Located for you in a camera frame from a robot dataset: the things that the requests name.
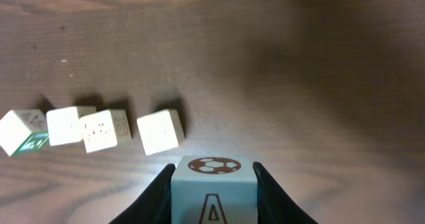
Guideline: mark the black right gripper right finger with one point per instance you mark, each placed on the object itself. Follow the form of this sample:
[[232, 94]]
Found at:
[[274, 205]]

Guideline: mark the wooden block snail letter Y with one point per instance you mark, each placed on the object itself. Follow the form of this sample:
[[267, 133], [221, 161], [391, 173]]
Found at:
[[160, 131]]

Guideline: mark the wooden block green side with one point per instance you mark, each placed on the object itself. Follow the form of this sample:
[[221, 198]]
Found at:
[[23, 132]]

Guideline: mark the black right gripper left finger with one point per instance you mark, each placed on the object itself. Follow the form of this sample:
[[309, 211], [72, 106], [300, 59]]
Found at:
[[153, 206]]

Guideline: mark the wooden block soccer ball yellow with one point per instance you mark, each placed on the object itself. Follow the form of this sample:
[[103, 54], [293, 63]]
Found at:
[[212, 189]]

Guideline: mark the wooden block blue side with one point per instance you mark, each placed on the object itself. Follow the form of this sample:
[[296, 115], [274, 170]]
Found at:
[[105, 129], [64, 124]]

